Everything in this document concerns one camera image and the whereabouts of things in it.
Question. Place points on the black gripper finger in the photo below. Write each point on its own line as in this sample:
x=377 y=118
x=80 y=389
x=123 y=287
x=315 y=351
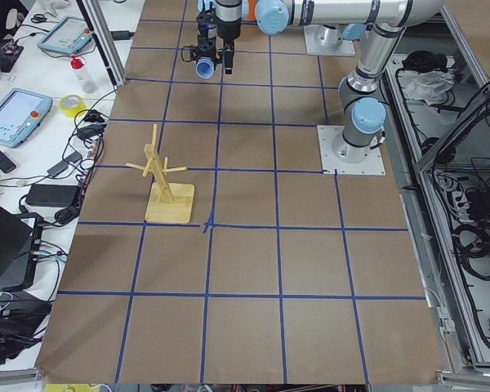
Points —
x=198 y=52
x=228 y=57

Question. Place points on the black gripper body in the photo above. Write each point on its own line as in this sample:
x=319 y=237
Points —
x=227 y=29

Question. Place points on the light blue plastic cup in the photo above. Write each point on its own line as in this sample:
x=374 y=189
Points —
x=205 y=67

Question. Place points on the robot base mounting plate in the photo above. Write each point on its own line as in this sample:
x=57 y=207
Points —
x=340 y=158

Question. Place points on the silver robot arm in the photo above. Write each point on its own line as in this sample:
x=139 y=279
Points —
x=378 y=25

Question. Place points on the clear squeeze bottle red cap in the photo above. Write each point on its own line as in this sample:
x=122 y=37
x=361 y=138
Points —
x=86 y=81

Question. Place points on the upper teach pendant tablet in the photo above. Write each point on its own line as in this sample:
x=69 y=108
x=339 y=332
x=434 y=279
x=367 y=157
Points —
x=69 y=36

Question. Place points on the teach pendant tablet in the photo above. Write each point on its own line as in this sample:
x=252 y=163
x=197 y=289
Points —
x=69 y=36
x=21 y=111

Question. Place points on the yellow tape roll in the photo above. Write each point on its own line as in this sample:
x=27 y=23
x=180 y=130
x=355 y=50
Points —
x=73 y=106

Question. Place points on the black scissors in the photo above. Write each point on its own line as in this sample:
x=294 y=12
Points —
x=39 y=18

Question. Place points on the lower teach pendant tablet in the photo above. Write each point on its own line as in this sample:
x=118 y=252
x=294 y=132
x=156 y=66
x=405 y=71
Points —
x=21 y=111

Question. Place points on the crumpled white cloth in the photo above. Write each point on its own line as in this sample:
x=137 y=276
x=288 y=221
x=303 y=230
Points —
x=431 y=87

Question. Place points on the black power adapter brick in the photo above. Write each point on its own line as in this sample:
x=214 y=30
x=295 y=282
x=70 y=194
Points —
x=41 y=195

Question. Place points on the black smartphone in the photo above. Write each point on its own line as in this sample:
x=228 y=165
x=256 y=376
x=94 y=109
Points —
x=6 y=164

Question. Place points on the aluminium frame post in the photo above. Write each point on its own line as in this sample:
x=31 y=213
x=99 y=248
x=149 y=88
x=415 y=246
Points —
x=96 y=22

